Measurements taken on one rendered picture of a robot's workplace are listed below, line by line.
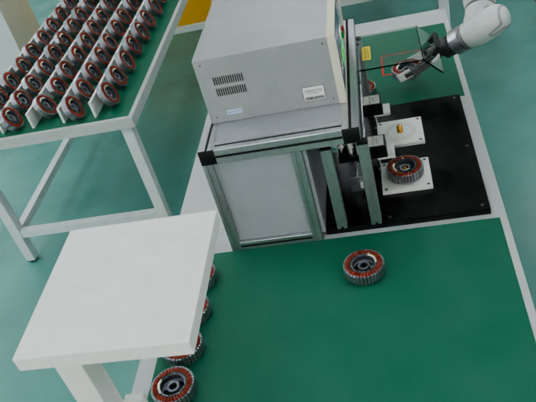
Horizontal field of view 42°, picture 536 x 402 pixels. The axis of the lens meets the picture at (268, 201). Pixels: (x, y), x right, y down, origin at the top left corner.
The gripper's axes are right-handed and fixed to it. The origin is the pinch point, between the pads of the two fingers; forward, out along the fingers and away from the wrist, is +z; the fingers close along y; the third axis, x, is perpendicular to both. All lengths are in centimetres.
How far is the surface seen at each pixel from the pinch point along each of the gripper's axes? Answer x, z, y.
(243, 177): 23, 5, -92
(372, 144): 3, -13, -61
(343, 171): -3, 7, -56
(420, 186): -16, -17, -61
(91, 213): 21, 200, -18
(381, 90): -1.5, 12.6, -3.1
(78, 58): 85, 149, 7
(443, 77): -11.9, -5.3, 7.3
